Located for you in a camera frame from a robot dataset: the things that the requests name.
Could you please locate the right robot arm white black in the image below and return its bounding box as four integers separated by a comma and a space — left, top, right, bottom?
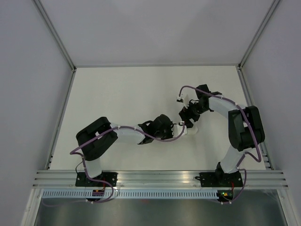
177, 84, 265, 187

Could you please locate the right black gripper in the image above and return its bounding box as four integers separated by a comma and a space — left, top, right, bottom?
179, 99, 208, 128

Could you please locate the back aluminium frame bar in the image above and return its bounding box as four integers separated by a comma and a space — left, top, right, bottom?
74, 62, 239, 68

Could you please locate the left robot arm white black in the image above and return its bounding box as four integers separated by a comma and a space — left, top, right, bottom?
76, 114, 174, 186

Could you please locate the left aluminium frame post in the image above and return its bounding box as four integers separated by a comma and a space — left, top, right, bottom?
32, 0, 76, 72

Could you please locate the white slotted cable duct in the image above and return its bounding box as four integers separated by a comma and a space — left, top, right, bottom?
42, 189, 218, 199

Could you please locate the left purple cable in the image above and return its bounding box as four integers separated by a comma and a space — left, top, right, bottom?
70, 122, 185, 207

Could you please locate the front aluminium rail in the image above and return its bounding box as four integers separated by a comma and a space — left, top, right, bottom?
32, 170, 288, 190

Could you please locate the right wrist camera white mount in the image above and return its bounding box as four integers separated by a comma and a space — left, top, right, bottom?
176, 94, 196, 109

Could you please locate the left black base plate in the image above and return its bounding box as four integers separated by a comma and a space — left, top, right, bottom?
75, 172, 118, 187

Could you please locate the aluminium frame post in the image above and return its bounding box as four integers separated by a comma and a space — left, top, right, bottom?
237, 0, 282, 70
32, 0, 76, 72

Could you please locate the right aluminium frame post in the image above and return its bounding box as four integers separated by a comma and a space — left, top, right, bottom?
237, 0, 282, 70

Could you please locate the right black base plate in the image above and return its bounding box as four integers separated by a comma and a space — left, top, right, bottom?
197, 171, 243, 188

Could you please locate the white cloth napkin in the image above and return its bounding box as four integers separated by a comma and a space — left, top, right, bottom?
187, 127, 198, 135

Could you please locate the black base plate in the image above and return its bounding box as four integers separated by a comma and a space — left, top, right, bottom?
197, 171, 243, 188
75, 172, 118, 187

